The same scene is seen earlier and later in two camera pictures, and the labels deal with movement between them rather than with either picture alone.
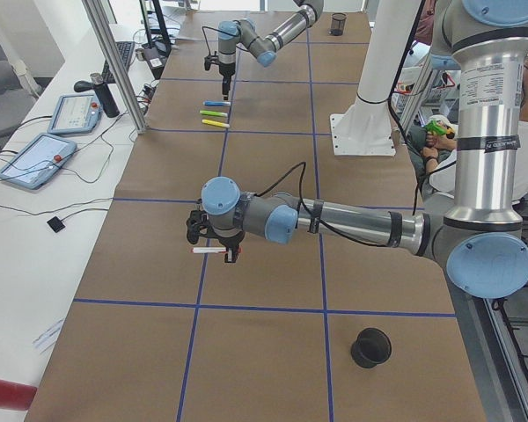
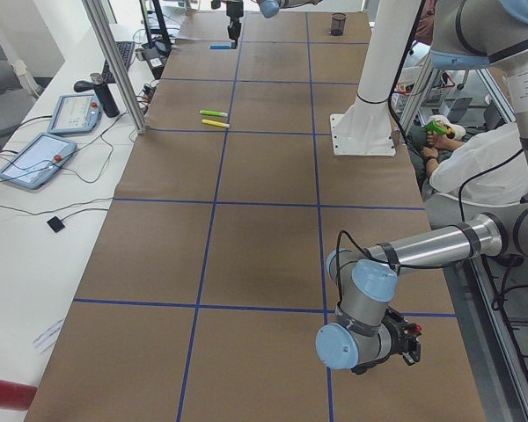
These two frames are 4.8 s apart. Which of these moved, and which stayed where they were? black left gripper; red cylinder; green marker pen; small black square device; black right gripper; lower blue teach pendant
Moved: black right gripper; black left gripper
Stayed: red cylinder; green marker pen; small black square device; lower blue teach pendant
